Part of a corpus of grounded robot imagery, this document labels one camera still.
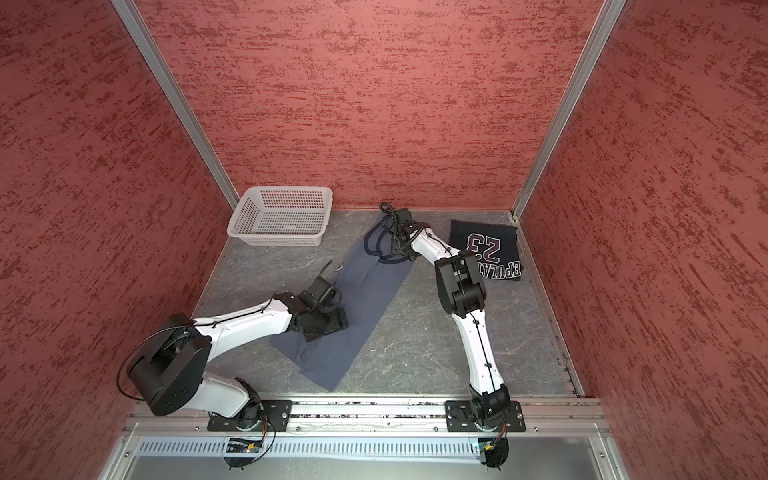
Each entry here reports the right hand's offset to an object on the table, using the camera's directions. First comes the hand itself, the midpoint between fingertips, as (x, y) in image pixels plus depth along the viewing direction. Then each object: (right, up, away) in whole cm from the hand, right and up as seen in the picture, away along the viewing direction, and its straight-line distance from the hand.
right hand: (402, 253), depth 108 cm
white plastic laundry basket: (-41, +14, +2) cm, 44 cm away
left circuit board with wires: (-42, -47, -35) cm, 72 cm away
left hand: (-20, -23, -21) cm, 37 cm away
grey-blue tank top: (-12, -10, -11) cm, 19 cm away
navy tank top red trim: (+34, +3, -1) cm, 35 cm away
